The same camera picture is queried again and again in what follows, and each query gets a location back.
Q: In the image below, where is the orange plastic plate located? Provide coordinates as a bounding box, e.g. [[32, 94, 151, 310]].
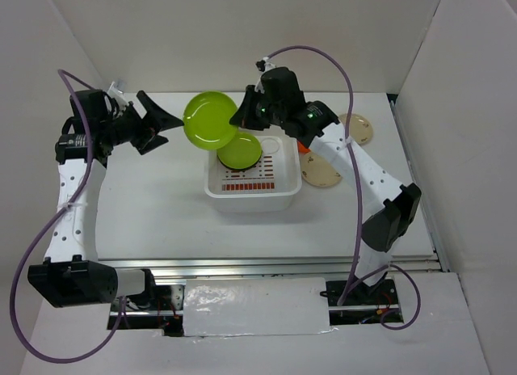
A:
[[297, 141, 310, 154]]

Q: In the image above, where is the purple cable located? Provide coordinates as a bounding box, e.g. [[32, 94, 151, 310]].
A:
[[264, 45, 422, 331], [9, 69, 129, 364]]

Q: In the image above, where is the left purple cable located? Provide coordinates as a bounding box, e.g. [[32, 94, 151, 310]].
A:
[[9, 69, 129, 364]]

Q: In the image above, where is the black plate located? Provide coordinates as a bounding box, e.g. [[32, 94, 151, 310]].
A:
[[216, 150, 262, 171]]

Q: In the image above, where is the green plate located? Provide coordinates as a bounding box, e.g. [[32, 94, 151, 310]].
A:
[[216, 132, 263, 171], [183, 91, 237, 150]]

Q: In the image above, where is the aluminium rail frame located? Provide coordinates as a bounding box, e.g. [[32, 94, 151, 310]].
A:
[[96, 98, 449, 281]]

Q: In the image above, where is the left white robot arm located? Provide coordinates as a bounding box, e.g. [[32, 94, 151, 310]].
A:
[[27, 89, 183, 310]]

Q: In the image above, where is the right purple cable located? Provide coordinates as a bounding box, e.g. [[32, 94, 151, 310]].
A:
[[264, 45, 422, 331]]

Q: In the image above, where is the white cover sheet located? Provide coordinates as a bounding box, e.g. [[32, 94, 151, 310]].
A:
[[183, 277, 330, 337]]

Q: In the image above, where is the cream patterned plate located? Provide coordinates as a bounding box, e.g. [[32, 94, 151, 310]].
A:
[[349, 113, 373, 145], [300, 152, 343, 188]]

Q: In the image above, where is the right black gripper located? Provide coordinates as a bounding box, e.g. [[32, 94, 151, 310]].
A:
[[232, 84, 285, 130]]

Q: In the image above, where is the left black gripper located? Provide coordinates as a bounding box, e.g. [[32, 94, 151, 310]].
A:
[[100, 91, 183, 156]]

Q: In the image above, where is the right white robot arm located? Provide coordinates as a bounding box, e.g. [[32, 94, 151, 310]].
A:
[[230, 67, 422, 304]]

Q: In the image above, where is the white plastic bin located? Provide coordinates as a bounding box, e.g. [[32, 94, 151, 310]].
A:
[[204, 135, 302, 213]]

